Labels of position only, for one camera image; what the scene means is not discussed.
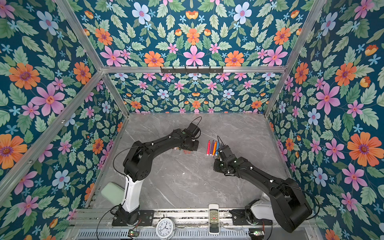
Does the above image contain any pink highlighter pen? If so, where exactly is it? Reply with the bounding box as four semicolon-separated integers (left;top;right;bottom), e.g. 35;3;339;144
206;140;211;156

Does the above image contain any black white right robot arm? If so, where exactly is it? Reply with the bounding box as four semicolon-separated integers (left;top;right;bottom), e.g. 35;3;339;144
214;145;313;233

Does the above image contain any orange highlighter pen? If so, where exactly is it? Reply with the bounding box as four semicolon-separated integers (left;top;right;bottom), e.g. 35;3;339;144
212;141;217;156

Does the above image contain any blue highlighter pen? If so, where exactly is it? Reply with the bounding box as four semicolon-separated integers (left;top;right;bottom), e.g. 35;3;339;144
215;142;220;156

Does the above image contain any black hook rail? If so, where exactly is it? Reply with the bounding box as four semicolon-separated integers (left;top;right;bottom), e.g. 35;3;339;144
160;67;224;74

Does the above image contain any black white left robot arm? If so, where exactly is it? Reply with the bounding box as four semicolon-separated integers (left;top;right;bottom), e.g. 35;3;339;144
113;123;201;226

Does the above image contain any white analog clock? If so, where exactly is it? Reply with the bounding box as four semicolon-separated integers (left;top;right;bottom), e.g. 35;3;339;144
156;218;176;240

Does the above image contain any pale green sponge block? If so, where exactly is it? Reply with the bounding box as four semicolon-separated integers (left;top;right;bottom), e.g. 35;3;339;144
101;182;124;206

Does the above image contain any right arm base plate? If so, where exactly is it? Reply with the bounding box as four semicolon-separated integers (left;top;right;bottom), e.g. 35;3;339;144
229;209;273;226

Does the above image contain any white remote control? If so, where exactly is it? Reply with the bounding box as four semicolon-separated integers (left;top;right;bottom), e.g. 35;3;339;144
208;204;220;235

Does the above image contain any purple highlighter pen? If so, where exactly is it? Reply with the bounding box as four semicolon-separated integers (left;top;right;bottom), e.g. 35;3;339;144
210;140;215;156

